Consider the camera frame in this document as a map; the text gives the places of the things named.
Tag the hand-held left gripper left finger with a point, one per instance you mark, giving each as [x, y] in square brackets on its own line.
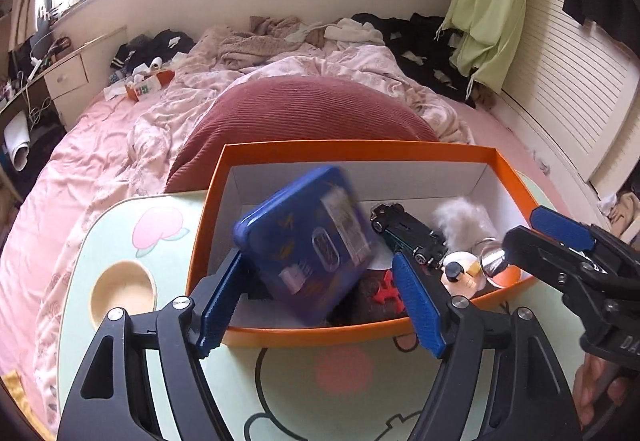
[220, 306]

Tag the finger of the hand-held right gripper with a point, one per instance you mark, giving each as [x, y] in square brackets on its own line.
[562, 227]
[545, 256]

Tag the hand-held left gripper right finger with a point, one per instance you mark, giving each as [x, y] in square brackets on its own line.
[417, 306]

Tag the green toy car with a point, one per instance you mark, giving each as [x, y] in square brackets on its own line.
[407, 231]

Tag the orange cardboard box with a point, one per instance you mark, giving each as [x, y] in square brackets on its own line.
[220, 201]

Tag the blue tin box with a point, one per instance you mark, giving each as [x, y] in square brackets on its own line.
[305, 241]

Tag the mint green desktop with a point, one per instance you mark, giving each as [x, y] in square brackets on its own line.
[130, 251]

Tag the person's right hand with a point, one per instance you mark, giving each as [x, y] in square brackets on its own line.
[595, 391]

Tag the small red plastic toy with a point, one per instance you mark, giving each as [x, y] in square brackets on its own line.
[387, 293]

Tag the beige cloth bundle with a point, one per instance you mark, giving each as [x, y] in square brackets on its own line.
[625, 216]

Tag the white fur pompom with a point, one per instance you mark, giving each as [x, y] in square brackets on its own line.
[462, 221]

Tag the white slatted door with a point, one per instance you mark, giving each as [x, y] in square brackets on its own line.
[580, 86]

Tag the light green hanging cloth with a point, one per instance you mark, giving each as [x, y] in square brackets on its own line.
[490, 11]

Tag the orange green carton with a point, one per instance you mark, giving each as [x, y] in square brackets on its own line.
[147, 88]

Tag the pile of black clothes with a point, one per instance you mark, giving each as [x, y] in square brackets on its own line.
[415, 46]

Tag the pink floral duvet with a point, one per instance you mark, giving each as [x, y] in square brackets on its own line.
[350, 61]

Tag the white paper roll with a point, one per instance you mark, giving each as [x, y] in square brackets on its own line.
[17, 141]

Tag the small black clothes heap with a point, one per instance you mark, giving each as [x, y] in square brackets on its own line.
[155, 46]

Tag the beige fleece blanket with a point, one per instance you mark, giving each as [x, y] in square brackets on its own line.
[260, 41]

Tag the white nightstand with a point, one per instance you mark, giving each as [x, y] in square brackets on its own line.
[80, 71]

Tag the white garment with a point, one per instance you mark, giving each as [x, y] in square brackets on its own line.
[350, 28]

